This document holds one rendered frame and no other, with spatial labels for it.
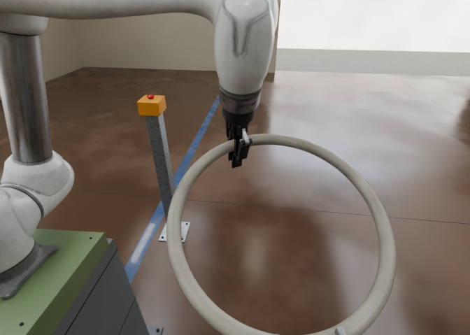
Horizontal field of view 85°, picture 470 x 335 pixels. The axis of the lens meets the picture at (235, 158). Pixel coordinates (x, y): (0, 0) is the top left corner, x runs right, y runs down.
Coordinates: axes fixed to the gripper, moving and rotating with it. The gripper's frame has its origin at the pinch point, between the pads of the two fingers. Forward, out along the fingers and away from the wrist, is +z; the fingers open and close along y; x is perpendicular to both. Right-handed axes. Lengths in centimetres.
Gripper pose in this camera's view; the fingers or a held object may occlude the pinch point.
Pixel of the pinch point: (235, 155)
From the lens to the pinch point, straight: 73.9
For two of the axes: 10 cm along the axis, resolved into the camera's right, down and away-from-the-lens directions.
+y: 3.5, 7.7, -5.3
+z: -0.4, 5.8, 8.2
